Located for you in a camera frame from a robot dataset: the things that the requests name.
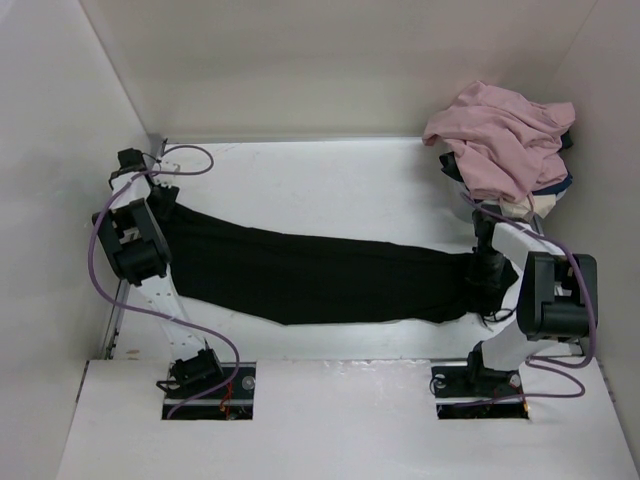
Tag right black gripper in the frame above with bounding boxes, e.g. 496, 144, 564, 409
466, 246, 506, 298

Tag black trousers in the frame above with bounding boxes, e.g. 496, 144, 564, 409
159, 202, 500, 325

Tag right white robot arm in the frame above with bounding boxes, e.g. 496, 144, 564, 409
463, 207, 598, 397

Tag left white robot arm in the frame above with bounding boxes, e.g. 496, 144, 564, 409
88, 148, 226, 400

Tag white laundry basket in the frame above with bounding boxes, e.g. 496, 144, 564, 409
448, 180, 475, 224

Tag beige garment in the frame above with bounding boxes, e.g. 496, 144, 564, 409
500, 194, 557, 219

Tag pink garment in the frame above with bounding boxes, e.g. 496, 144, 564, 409
422, 81, 576, 203

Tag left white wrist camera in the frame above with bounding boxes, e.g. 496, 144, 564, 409
150, 160, 181, 188

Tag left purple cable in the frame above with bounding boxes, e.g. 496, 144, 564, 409
87, 144, 241, 420

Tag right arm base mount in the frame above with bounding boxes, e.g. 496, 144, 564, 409
429, 351, 529, 420

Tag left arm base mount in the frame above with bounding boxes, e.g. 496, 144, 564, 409
156, 348, 257, 421

